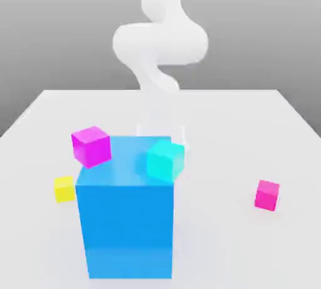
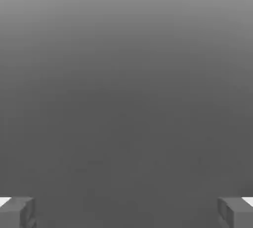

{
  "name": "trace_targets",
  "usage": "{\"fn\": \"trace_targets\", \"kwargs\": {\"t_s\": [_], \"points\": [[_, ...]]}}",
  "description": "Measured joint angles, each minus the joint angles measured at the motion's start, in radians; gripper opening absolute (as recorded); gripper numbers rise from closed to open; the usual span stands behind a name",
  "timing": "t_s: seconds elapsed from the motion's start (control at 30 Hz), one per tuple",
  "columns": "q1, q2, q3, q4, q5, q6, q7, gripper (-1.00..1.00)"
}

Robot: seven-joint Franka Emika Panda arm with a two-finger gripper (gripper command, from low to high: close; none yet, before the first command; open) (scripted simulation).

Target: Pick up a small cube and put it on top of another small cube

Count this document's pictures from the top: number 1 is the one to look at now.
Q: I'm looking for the small cyan cube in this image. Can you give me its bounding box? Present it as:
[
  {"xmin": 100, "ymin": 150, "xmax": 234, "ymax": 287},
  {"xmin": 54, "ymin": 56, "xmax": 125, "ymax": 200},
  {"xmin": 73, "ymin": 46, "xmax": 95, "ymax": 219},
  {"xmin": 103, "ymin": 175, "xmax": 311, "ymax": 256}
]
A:
[{"xmin": 145, "ymin": 140, "xmax": 186, "ymax": 182}]

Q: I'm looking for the small magenta cube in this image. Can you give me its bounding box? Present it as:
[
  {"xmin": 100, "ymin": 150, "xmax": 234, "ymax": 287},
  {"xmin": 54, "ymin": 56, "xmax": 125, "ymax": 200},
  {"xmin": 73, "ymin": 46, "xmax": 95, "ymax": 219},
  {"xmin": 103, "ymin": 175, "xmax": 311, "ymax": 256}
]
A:
[{"xmin": 71, "ymin": 125, "xmax": 112, "ymax": 169}]

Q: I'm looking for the small yellow cube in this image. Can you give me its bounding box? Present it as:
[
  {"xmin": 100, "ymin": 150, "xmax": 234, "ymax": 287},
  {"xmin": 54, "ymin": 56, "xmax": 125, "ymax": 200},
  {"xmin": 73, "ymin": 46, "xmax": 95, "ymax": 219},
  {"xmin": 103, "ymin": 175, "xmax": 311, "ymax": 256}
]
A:
[{"xmin": 54, "ymin": 176, "xmax": 76, "ymax": 204}]

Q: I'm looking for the small pink cube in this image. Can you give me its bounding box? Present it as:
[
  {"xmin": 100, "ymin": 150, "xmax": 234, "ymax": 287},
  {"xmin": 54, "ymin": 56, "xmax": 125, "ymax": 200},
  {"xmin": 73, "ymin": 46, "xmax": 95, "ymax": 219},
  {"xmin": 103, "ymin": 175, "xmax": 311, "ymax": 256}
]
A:
[{"xmin": 254, "ymin": 179, "xmax": 281, "ymax": 213}]

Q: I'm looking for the large blue box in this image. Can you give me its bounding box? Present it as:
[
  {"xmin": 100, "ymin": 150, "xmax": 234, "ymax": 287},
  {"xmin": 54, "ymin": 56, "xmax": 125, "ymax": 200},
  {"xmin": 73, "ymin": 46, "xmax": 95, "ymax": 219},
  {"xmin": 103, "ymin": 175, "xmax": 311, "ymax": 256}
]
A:
[{"xmin": 75, "ymin": 135, "xmax": 175, "ymax": 280}]

